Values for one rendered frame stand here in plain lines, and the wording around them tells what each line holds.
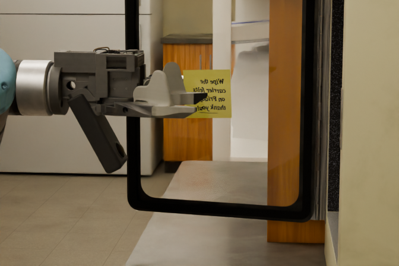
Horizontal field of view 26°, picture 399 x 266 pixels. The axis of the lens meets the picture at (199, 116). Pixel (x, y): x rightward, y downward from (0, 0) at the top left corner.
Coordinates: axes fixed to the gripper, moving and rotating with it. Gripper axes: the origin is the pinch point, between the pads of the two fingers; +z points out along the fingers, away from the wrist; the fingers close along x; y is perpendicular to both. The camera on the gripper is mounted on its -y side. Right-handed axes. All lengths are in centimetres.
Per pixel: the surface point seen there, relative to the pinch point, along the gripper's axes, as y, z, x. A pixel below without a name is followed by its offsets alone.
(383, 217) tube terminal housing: -10.5, 22.4, -13.6
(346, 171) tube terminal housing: -5.1, 18.0, -13.7
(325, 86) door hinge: 1.0, 16.8, 18.0
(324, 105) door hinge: -1.9, 16.7, 18.0
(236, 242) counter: -25.2, 3.5, 22.6
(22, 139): -93, -173, 473
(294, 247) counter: -25.2, 12.8, 20.6
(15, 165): -112, -178, 473
